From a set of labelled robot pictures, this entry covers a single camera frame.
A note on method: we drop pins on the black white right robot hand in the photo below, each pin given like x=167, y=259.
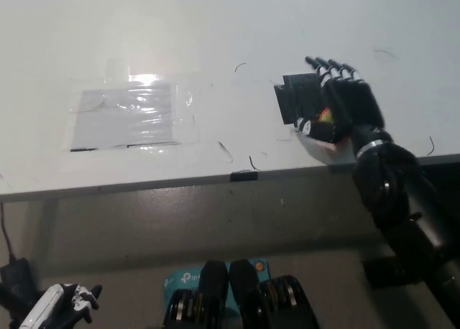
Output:
x=352, y=102

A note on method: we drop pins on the black tape patch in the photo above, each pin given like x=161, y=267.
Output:
x=298, y=99

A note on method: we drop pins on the black power adapter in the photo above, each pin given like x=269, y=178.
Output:
x=16, y=277

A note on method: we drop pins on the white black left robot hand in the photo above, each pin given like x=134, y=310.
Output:
x=46, y=304

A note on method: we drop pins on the small black tape strip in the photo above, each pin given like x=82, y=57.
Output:
x=244, y=176

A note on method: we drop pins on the clear plastic film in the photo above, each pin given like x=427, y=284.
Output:
x=187, y=128

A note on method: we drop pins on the clear plastic sheet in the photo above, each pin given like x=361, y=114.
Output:
x=122, y=120

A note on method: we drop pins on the yellow orange small tennis ball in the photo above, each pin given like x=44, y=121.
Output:
x=326, y=116

